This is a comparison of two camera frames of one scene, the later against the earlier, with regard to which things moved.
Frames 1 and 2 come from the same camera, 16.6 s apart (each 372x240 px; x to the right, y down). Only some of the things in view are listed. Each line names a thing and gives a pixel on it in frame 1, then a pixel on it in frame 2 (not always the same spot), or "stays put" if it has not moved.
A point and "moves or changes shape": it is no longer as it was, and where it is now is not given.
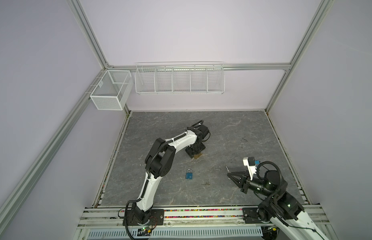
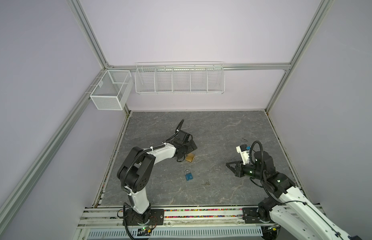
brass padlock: x=196 y=156 moves or changes shape
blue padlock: x=189 y=175 stays put
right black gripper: x=239 y=182 → x=237 y=170
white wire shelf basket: x=184 y=77 stays put
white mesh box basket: x=112 y=91 stays put
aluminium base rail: x=195 y=217 stays put
